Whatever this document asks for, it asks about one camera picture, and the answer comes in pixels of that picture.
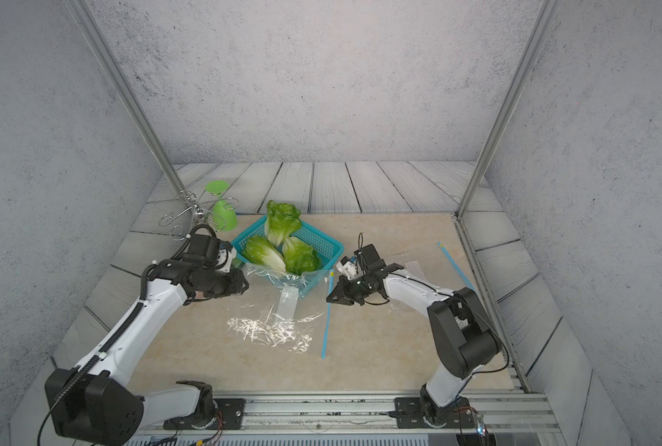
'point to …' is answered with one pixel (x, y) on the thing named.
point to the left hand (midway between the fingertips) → (247, 284)
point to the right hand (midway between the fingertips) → (328, 300)
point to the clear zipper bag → (289, 311)
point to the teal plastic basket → (329, 251)
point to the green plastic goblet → (224, 216)
